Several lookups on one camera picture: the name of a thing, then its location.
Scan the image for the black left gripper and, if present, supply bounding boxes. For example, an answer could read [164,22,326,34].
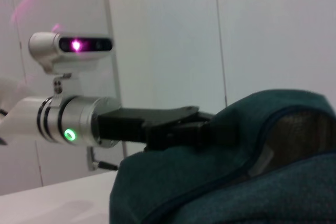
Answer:
[98,105,212,152]

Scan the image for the dark teal insulated bag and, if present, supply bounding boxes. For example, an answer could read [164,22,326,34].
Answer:
[109,89,336,224]

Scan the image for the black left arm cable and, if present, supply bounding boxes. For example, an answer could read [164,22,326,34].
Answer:
[87,146,120,172]

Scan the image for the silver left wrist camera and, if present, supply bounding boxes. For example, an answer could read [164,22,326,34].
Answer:
[28,31,114,101]

